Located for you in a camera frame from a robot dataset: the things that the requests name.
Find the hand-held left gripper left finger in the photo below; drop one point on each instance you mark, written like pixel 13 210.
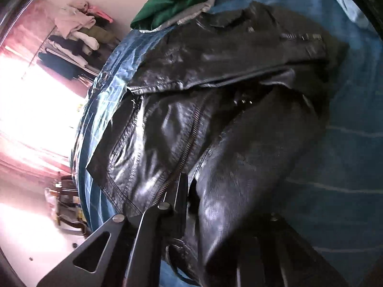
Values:
pixel 175 212

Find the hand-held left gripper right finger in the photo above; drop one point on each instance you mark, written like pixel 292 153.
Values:
pixel 299 260

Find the black leather jacket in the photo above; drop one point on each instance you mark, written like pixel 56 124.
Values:
pixel 239 155

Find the rack of hanging clothes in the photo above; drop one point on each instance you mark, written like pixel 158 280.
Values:
pixel 77 39

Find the blue bed sheet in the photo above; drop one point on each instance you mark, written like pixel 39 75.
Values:
pixel 344 185

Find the wooden chair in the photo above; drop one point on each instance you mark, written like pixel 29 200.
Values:
pixel 68 203

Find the grey cloth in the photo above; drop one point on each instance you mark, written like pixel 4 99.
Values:
pixel 191 13

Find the green jacket with striped cuffs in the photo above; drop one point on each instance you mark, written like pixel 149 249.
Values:
pixel 158 6

